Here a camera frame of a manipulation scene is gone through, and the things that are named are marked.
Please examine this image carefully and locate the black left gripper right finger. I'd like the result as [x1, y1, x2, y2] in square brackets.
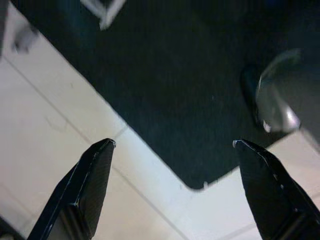
[232, 139, 320, 240]

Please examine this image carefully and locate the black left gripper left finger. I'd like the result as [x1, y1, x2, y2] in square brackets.
[26, 138, 118, 240]

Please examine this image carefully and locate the long white strip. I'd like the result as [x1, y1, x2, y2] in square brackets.
[79, 0, 127, 31]

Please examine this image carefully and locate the black floor mat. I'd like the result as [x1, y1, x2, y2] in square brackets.
[9, 0, 320, 191]

